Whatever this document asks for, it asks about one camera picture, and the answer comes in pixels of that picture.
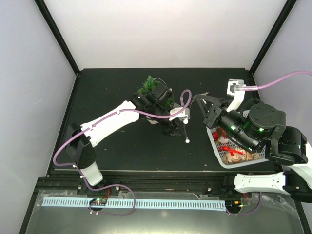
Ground white bulb string lights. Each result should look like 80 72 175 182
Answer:
153 77 210 144

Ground small green christmas tree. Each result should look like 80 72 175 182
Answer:
138 76 174 110

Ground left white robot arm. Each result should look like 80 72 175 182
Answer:
65 78 190 195

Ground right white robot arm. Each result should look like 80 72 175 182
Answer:
195 94 312 203

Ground white perforated plastic basket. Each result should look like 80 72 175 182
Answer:
207 126 267 169

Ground right small circuit board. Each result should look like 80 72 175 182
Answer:
225 199 251 209

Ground small circuit board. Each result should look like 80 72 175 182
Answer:
89 198 107 206
225 199 251 209

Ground left small circuit board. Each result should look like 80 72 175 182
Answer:
89 198 107 206

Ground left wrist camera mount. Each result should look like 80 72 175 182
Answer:
169 107 190 124

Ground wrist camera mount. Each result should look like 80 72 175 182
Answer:
226 79 246 112
169 107 190 124

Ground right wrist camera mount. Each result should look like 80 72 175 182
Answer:
226 79 246 112

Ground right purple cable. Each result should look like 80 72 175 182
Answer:
241 70 312 91

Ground white slotted cable duct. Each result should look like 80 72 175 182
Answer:
41 197 226 212

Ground right black frame post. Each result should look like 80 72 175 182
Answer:
249 0 297 75

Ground black frame post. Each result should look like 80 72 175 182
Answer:
249 0 297 75
34 0 80 75

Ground left black frame post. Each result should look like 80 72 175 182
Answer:
34 0 80 75

